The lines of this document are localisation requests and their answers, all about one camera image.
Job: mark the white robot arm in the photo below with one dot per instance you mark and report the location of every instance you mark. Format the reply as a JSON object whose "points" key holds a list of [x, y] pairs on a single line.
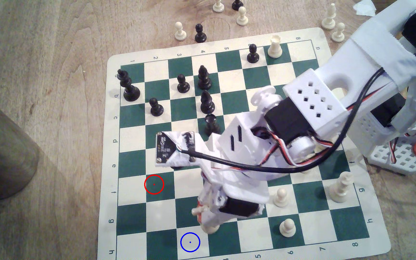
{"points": [[367, 54]]}

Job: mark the black chess rook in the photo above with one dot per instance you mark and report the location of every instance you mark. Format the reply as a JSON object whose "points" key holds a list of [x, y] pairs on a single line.
{"points": [[211, 124]]}

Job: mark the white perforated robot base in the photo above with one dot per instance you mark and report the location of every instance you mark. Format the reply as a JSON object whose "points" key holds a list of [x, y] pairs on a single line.
{"points": [[399, 159]]}

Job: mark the white paper scrap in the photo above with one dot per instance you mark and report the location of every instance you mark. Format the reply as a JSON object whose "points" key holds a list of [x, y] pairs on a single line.
{"points": [[365, 7]]}

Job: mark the white chess pawn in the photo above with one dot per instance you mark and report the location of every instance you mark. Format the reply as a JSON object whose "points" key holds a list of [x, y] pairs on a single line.
{"points": [[281, 198], [338, 34], [287, 229], [218, 6], [242, 18], [180, 33], [212, 228]]}

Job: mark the black chess bishop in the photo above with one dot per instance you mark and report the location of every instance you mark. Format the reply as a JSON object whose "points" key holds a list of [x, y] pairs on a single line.
{"points": [[207, 105], [204, 81]]}

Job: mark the black chess pawn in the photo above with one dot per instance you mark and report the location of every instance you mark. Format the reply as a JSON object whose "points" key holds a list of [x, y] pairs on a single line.
{"points": [[200, 35], [237, 5], [253, 56], [183, 86], [156, 109]]}

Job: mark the green and cream chess mat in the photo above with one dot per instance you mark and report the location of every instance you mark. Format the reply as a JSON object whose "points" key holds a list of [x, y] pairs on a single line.
{"points": [[228, 59]]}

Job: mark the white chess king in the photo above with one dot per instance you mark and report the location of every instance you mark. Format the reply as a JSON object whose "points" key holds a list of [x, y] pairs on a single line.
{"points": [[339, 191]]}

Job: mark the brown round container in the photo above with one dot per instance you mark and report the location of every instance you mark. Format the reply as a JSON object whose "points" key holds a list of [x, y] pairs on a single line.
{"points": [[2, 151]]}

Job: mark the black chess king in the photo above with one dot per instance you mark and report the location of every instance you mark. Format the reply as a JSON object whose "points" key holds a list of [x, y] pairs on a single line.
{"points": [[131, 93]]}

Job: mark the white chess rook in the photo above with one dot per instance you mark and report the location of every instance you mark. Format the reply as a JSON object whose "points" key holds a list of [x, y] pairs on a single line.
{"points": [[274, 48]]}

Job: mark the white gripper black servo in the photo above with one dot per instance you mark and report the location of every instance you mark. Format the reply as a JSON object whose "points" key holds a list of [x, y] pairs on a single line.
{"points": [[238, 207]]}

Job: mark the white chess bishop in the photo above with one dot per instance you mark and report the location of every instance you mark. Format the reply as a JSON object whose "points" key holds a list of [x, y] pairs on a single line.
{"points": [[328, 21]]}

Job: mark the small camera circuit module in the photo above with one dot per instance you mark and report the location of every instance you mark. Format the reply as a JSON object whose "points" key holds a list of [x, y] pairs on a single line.
{"points": [[166, 146]]}

